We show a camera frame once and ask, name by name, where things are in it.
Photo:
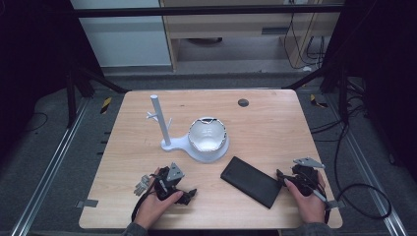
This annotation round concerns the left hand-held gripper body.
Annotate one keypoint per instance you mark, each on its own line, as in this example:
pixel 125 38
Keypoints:
pixel 168 183

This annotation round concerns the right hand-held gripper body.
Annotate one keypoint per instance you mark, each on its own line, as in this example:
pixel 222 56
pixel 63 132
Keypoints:
pixel 305 178

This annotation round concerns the black wallet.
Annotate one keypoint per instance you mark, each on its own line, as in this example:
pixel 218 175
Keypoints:
pixel 249 182

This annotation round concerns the white stand with hooks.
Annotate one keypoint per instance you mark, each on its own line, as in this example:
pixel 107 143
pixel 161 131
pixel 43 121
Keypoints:
pixel 159 113

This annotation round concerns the person's right hand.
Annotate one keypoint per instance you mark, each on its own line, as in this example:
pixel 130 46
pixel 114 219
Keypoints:
pixel 309 208

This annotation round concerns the person's left hand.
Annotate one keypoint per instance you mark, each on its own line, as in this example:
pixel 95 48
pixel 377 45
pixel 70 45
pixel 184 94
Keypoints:
pixel 152 209

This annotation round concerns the grey tape piece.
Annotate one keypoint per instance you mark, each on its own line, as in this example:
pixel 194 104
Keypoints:
pixel 335 205
pixel 87 203

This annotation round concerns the yellow black striped tape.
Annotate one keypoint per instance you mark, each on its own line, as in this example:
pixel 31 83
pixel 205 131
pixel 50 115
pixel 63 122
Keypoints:
pixel 316 101
pixel 105 105

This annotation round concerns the grey round table grommet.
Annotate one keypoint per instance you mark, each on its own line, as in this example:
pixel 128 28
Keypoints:
pixel 243 102

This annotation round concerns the black metal stand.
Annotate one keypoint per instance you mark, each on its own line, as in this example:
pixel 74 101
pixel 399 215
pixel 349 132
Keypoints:
pixel 342 95
pixel 71 98

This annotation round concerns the black curtain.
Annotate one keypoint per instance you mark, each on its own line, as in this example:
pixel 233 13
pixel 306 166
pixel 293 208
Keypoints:
pixel 32 65
pixel 383 65

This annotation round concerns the white cabinet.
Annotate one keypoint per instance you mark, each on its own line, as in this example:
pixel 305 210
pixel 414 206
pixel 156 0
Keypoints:
pixel 124 39

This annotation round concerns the light wooden desk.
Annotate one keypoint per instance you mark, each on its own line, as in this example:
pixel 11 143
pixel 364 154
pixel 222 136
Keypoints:
pixel 242 26

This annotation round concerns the aluminium floor rail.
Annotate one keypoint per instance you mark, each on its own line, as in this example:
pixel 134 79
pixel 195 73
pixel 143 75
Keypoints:
pixel 369 164
pixel 49 167

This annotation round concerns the black horizontal frame bar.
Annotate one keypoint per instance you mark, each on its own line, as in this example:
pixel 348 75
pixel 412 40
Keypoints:
pixel 209 11

